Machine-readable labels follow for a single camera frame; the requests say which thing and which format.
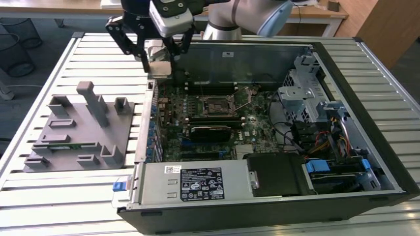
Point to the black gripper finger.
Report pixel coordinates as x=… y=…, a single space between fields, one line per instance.
x=124 y=40
x=174 y=57

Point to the silver square CPU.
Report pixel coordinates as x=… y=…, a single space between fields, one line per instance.
x=160 y=70

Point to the CPU socket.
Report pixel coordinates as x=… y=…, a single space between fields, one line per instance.
x=216 y=110

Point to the white cardboard box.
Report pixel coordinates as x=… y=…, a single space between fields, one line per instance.
x=111 y=3

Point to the black RAM slot row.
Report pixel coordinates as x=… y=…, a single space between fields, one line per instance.
x=216 y=122
x=210 y=88

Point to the black mesh wastebasket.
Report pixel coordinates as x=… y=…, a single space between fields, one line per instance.
x=23 y=29
x=16 y=56

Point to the black expansion card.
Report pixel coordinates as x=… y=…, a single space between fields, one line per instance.
x=210 y=134

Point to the grey plastic parts rack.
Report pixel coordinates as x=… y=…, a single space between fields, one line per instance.
x=119 y=135

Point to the black expansion slot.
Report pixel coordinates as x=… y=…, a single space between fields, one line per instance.
x=200 y=155

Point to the silver metal drive cage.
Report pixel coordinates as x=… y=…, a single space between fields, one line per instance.
x=295 y=98

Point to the green motherboard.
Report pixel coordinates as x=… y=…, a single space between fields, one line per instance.
x=259 y=140

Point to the small silver heatsink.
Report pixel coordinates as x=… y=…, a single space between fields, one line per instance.
x=244 y=150

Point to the green RAM stick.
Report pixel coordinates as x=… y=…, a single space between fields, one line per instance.
x=76 y=145

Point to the silver power supply with label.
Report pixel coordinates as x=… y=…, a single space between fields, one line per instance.
x=154 y=184

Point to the blue case latch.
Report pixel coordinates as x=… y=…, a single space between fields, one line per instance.
x=119 y=186

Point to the black plastic fan shroud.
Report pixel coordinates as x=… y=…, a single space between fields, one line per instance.
x=279 y=174

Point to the blue disk carrier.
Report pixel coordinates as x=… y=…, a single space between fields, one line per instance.
x=318 y=168

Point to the wooden cabinet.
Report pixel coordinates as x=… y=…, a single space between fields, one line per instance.
x=387 y=24

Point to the black open PC case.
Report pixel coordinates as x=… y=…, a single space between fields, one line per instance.
x=230 y=218

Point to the blue plastic bay clip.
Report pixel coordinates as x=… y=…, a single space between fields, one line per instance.
x=366 y=166

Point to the white wrist camera black face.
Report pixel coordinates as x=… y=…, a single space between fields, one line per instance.
x=171 y=22

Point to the wooden desk white frame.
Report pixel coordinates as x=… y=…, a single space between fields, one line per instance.
x=92 y=10

